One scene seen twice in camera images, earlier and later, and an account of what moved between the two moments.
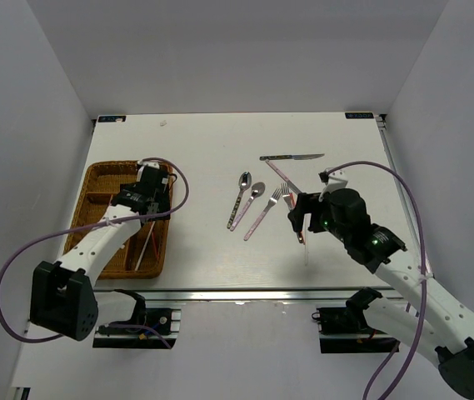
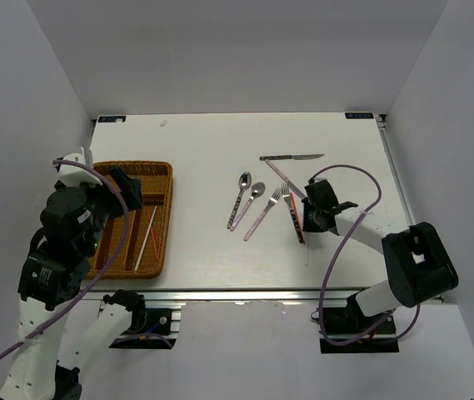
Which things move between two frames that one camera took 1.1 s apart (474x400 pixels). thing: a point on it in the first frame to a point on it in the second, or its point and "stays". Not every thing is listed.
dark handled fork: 286,193 stays
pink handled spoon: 257,192 stays
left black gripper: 164,198 to 131,187
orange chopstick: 154,240 stays
